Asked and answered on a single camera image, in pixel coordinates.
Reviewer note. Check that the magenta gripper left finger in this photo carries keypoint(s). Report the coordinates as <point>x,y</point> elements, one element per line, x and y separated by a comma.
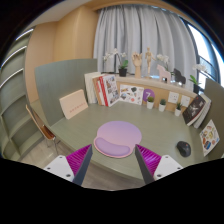
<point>72,167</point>

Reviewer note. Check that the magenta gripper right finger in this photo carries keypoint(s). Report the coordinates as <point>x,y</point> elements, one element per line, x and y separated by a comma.
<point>153,166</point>

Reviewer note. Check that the black computer mouse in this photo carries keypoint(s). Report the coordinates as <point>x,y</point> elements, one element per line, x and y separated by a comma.
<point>184,148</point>

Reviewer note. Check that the purple mouse pad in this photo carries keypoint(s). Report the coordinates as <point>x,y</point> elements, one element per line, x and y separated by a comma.
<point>117,139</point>

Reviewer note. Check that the wooden chair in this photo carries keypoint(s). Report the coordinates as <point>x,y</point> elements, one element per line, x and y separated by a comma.
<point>48,135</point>

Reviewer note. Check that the green shelf unit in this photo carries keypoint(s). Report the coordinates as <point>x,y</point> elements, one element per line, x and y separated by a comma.
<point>18,132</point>

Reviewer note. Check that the small potted plant middle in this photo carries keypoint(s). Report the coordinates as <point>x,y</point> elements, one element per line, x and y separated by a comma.
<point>162,105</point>

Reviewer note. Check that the small potted plant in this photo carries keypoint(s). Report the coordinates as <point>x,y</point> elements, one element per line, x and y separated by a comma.
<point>162,105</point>
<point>150,102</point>
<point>178,109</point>

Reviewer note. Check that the beige board sign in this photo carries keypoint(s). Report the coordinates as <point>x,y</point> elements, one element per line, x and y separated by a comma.
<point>73,104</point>

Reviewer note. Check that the colourful sticker card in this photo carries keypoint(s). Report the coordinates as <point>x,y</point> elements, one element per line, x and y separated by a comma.
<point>209,138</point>

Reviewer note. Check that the small potted plant right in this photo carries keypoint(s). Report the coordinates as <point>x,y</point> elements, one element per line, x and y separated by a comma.
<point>178,109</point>

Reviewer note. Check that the small potted plant left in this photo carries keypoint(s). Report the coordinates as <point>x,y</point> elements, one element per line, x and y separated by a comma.
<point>150,102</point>

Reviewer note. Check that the purple number seven disc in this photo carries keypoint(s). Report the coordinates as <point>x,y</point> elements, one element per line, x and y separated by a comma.
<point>148,93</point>

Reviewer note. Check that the dark cover book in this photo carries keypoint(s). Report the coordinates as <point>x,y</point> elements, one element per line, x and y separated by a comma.
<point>192,112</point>

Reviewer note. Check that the sticker sheet card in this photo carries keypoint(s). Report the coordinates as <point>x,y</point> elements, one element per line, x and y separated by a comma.
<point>131,94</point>

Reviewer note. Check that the white book behind dark book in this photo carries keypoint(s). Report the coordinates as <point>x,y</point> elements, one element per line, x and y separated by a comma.
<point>204,111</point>

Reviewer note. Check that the magazine with photo cover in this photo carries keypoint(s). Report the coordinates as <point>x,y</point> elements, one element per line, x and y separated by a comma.
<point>111,91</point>

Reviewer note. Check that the red white book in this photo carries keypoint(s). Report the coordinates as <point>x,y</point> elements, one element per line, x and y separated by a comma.
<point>99,90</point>

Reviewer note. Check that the green partition panel left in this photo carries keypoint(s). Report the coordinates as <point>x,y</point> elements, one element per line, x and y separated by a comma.
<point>58,79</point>

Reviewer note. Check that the black wooden horse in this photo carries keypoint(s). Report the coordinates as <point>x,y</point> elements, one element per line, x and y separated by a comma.
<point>179,77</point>

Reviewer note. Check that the pink wooden horse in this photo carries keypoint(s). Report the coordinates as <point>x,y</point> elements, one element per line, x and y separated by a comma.
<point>163,74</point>

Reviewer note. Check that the white orchid right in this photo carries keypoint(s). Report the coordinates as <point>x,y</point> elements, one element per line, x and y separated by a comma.
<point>198,67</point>

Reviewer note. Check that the white orchid in black pot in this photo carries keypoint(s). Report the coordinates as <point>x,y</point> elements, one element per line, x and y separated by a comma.
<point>123,62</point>

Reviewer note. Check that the wooden hand model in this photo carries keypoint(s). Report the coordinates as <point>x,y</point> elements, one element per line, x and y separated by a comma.
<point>137,61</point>

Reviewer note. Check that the wooden mannequin figure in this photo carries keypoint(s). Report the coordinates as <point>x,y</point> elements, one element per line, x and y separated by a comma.
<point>149,57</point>

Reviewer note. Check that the grey curtain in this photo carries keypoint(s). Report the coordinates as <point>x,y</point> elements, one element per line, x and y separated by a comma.
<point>134,28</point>

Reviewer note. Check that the white wall socket left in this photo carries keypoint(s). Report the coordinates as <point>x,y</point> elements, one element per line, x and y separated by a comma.
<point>173,97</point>

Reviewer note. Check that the white wall socket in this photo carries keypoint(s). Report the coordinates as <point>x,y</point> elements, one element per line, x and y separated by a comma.
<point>185,100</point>
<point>173,97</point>

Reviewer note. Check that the white wall socket right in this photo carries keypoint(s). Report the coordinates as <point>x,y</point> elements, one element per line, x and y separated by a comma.
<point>185,100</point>

